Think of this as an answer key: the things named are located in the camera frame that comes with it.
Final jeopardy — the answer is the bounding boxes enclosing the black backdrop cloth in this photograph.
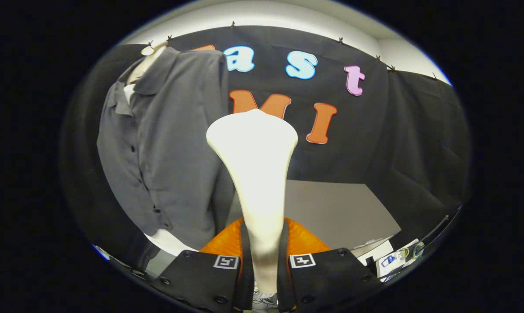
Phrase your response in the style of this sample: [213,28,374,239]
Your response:
[60,25,471,270]

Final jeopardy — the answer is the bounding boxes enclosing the grey button shirt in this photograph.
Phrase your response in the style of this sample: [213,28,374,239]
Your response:
[97,46,236,251]

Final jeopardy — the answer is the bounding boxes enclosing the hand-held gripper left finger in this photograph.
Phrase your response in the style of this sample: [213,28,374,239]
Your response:
[151,217,256,313]

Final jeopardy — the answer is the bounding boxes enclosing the grey cabinet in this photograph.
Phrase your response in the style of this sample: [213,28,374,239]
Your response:
[227,180,401,261]

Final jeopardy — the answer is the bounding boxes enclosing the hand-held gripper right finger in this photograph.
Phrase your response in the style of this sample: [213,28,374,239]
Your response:
[277,217,382,313]

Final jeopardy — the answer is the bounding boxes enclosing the white side table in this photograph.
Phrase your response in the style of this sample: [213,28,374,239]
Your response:
[358,238,420,279]

